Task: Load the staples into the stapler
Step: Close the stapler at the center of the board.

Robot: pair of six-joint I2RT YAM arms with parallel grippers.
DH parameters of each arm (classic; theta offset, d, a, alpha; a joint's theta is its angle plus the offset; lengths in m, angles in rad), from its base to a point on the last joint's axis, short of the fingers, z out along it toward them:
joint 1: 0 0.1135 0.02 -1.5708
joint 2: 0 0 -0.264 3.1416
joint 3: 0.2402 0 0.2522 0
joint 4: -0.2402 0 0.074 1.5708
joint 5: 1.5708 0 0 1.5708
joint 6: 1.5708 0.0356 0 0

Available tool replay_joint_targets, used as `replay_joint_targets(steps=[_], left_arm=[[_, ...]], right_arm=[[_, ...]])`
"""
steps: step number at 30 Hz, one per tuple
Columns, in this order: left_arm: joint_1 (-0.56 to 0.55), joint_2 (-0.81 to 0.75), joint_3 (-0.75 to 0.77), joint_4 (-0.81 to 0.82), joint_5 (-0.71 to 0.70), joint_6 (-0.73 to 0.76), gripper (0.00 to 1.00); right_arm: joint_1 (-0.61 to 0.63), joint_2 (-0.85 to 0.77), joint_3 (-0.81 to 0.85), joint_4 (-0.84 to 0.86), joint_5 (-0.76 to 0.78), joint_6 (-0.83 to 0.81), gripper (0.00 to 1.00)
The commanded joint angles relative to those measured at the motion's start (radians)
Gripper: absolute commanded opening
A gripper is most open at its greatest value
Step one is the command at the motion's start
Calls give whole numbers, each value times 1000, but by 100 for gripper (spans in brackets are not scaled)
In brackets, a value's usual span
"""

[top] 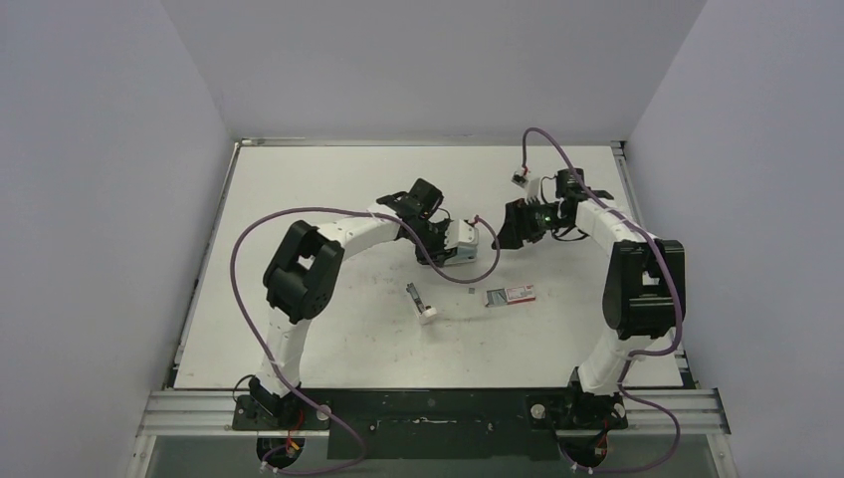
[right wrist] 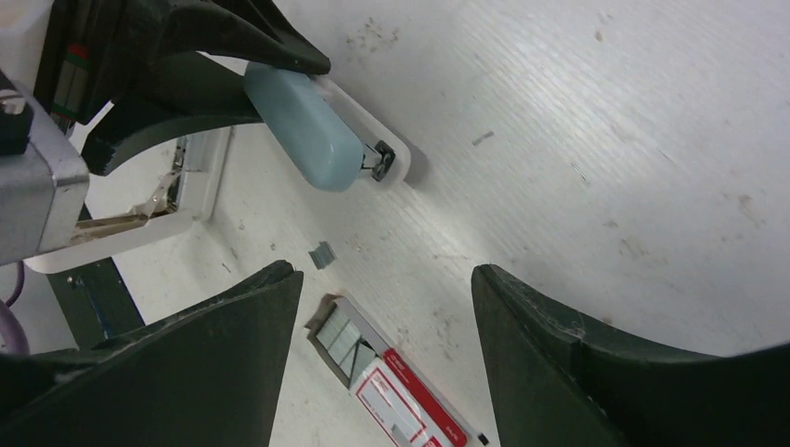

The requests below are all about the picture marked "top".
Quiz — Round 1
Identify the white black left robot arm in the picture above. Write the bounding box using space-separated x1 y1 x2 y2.
249 178 488 429

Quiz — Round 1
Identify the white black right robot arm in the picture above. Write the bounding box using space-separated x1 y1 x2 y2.
507 169 685 427

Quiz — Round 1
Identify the light blue stapler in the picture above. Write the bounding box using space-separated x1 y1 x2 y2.
441 249 477 267

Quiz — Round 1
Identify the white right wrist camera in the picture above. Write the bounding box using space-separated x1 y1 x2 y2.
511 168 541 197

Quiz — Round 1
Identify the red white staple box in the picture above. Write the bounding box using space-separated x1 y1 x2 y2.
485 285 536 308

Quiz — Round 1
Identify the purple cable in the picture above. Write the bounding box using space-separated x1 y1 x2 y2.
521 126 686 476
228 206 503 478

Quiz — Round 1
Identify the aluminium front rail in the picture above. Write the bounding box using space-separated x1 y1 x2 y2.
136 388 731 438

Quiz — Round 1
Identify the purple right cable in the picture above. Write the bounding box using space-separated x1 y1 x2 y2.
521 126 686 476

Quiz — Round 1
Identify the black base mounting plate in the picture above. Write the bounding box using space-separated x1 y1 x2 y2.
231 387 628 461

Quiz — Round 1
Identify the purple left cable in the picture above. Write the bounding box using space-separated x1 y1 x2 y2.
228 206 503 478

